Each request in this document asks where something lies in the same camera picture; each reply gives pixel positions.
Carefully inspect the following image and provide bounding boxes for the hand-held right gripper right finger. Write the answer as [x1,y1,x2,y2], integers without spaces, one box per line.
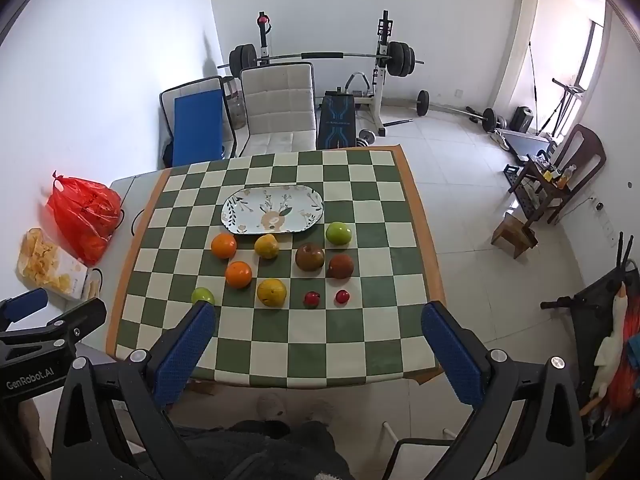
[421,301,587,480]

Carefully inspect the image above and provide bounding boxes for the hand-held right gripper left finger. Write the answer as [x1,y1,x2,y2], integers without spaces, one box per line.
[51,301,217,480]

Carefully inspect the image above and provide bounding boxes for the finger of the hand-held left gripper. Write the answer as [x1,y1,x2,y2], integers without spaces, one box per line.
[0,287,49,327]
[35,297,108,347]

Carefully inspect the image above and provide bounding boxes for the small orange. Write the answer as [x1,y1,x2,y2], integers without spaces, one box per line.
[210,233,238,260]
[224,261,253,289]

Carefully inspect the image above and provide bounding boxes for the large yellow orange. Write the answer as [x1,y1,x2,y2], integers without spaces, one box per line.
[256,278,288,308]

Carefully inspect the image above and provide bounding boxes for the yellow pear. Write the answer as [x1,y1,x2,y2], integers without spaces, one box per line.
[254,234,280,260]

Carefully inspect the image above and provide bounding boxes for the dark red orange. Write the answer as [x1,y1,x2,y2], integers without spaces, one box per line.
[327,253,355,280]

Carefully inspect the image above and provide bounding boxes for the red-brown apple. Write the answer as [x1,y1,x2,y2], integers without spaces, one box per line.
[294,242,326,273]

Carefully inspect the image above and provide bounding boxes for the floral oval plate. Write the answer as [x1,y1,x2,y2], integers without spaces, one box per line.
[221,185,326,236]

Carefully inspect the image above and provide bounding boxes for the chips snack bag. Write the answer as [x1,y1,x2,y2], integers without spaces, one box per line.
[17,227,103,302]

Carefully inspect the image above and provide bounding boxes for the red plastic bag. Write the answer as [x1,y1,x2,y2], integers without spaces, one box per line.
[46,171,125,267]

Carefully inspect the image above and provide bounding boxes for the person's dark fuzzy clothing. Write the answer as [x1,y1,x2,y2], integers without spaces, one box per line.
[175,417,351,480]

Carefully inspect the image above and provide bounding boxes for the small wooden stool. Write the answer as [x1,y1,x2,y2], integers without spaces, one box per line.
[491,211,539,260]

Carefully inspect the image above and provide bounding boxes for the white goose plush toy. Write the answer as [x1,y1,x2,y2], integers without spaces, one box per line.
[592,282,628,401]

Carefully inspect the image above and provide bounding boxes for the orange fabric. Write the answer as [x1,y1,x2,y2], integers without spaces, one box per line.
[607,300,640,421]

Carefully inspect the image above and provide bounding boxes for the black perforated rack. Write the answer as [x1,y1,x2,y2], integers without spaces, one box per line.
[502,164,538,218]

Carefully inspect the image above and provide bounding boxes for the black router antennas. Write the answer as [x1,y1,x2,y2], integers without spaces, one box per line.
[616,231,635,273]

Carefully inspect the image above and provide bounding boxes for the treadmill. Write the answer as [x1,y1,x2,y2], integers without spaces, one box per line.
[495,79,588,163]

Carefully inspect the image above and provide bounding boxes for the chair with blue cushion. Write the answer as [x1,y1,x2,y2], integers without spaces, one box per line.
[159,76,238,167]

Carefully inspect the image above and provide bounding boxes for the dark wooden chair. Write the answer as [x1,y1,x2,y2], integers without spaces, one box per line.
[509,124,607,225]

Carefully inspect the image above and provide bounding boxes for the floor barbell with black plates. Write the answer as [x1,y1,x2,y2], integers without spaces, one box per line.
[416,89,497,135]

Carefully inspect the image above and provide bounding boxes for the black and blue sit-up bench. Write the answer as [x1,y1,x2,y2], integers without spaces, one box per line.
[316,89,357,151]

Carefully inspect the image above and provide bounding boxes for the white padded chair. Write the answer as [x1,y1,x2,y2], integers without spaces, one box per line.
[235,61,318,158]

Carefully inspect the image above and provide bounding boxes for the white squat rack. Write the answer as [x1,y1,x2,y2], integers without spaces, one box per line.
[255,10,416,138]

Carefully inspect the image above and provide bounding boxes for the black and red pole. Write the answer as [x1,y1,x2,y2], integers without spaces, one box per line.
[527,41,543,133]

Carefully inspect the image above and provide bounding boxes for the black metal frame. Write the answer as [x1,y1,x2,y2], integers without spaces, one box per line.
[382,437,481,480]

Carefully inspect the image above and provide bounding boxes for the white wall socket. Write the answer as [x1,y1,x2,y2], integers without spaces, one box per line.
[595,200,615,248]

